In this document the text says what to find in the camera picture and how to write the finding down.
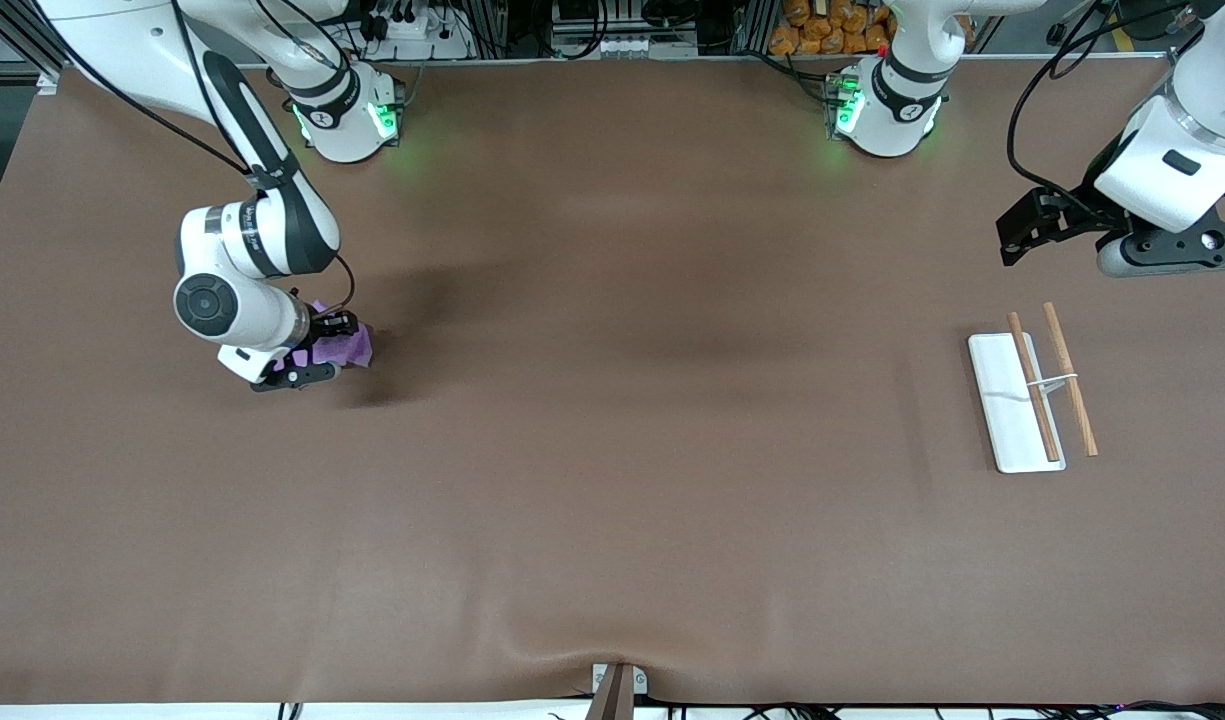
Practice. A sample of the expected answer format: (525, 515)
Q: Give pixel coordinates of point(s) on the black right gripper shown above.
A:
(328, 325)

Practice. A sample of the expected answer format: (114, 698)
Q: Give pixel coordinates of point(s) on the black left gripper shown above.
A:
(1070, 216)

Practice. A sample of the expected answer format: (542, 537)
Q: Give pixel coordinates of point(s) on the purple and grey towel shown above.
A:
(347, 350)

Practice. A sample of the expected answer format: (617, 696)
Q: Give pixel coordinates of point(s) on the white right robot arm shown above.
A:
(262, 235)

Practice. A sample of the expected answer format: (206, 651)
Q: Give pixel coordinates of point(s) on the white rack with wooden bars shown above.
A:
(1012, 400)

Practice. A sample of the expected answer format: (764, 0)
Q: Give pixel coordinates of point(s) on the bag of orange items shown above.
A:
(822, 25)

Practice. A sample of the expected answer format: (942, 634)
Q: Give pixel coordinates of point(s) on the white power strip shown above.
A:
(412, 28)

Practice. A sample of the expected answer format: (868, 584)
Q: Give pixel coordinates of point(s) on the brown table cover mat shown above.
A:
(612, 500)

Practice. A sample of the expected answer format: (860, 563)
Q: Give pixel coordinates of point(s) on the white corner clip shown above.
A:
(47, 82)

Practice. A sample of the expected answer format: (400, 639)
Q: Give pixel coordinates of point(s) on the white terminal strip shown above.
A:
(624, 46)

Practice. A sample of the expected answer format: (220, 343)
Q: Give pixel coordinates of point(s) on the aluminium frame post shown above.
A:
(752, 22)
(490, 25)

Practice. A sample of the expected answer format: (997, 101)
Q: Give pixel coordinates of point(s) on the grey mounting bracket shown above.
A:
(617, 690)

